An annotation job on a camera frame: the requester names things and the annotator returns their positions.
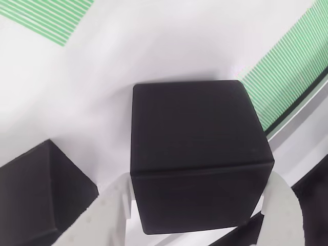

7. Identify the black cube block rough face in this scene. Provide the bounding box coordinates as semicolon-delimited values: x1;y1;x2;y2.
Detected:
0;139;100;246

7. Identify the green striped square marker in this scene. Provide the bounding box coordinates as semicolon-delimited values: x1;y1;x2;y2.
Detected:
0;0;95;47

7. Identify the smooth black cube block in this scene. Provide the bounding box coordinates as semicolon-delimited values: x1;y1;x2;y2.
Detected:
130;79;275;235

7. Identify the black monitor panel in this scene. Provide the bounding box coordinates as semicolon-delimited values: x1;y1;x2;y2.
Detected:
204;157;328;246

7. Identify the grey table edge rail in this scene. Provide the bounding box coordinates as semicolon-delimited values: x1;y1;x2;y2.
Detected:
265;79;328;154

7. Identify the green striped paper strip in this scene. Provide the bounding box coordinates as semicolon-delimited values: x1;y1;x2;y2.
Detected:
237;0;328;131

